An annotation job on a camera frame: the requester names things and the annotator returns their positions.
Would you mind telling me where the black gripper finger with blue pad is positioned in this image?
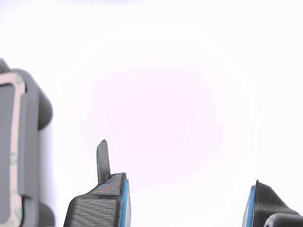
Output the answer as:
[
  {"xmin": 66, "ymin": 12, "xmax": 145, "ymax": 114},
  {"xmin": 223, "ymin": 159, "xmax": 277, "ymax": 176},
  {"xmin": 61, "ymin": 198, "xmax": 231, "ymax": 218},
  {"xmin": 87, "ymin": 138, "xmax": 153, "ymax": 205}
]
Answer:
[
  {"xmin": 62, "ymin": 139, "xmax": 132, "ymax": 227},
  {"xmin": 241, "ymin": 179, "xmax": 301, "ymax": 227}
]

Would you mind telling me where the black frame with tan liner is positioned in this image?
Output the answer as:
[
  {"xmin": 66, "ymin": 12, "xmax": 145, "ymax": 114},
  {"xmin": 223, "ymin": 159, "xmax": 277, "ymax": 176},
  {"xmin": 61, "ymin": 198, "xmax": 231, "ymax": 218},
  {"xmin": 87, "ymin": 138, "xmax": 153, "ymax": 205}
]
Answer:
[{"xmin": 0, "ymin": 72, "xmax": 27, "ymax": 227}]

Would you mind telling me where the gray box with clip rails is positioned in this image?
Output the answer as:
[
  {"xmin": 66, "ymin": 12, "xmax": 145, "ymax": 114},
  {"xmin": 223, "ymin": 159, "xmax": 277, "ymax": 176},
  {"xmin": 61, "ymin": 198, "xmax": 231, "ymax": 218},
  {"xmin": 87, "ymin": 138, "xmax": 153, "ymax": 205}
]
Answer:
[{"xmin": 0, "ymin": 58, "xmax": 55, "ymax": 227}]

